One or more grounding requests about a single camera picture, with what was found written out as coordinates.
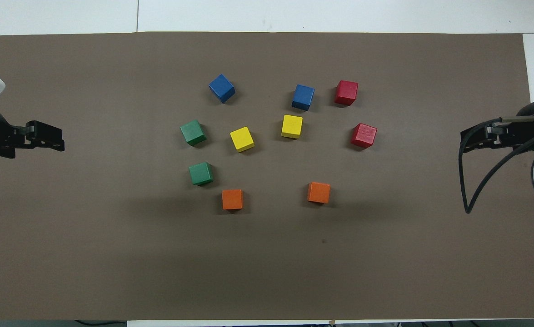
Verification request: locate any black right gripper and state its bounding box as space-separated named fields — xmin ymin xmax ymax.
xmin=460 ymin=120 xmax=534 ymax=153

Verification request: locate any red wooden block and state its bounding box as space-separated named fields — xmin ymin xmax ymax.
xmin=334 ymin=80 xmax=359 ymax=106
xmin=350 ymin=123 xmax=378 ymax=149

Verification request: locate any green wooden block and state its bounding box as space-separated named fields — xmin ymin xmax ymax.
xmin=180 ymin=119 xmax=207 ymax=146
xmin=189 ymin=162 xmax=214 ymax=186

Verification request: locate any brown table mat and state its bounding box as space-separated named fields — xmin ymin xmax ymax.
xmin=0 ymin=32 xmax=534 ymax=321

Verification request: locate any orange wooden block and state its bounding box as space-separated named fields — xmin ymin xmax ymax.
xmin=222 ymin=189 xmax=244 ymax=210
xmin=307 ymin=182 xmax=331 ymax=204

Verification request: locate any blue wooden block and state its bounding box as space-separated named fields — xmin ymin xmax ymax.
xmin=209 ymin=74 xmax=236 ymax=104
xmin=292 ymin=84 xmax=315 ymax=111

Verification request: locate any yellow wooden block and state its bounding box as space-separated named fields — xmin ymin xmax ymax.
xmin=281 ymin=114 xmax=304 ymax=139
xmin=230 ymin=126 xmax=255 ymax=153

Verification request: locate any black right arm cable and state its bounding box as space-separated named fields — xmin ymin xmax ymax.
xmin=458 ymin=116 xmax=534 ymax=214

